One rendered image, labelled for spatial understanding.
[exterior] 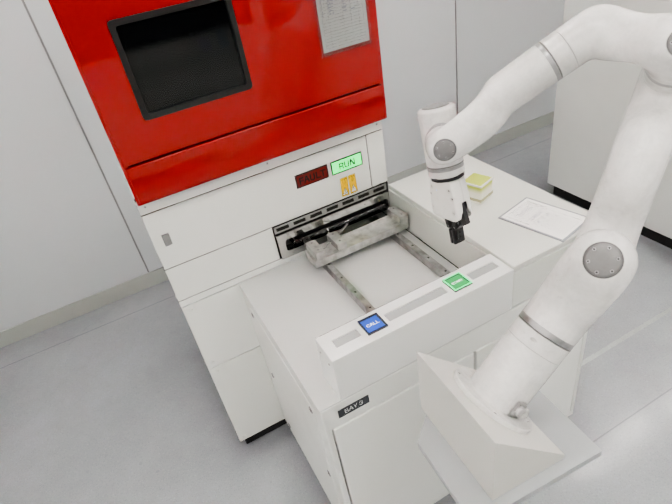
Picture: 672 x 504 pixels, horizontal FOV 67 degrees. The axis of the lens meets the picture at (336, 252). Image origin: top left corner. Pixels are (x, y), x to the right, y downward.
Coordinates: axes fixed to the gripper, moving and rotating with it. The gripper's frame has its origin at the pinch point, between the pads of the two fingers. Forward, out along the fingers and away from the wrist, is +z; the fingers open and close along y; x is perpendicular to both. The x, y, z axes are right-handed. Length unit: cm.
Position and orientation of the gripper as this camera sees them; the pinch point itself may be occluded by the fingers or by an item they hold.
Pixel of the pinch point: (456, 234)
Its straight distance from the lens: 128.5
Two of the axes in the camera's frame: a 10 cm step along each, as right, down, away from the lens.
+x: 8.8, -3.8, 3.0
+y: 4.2, 2.8, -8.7
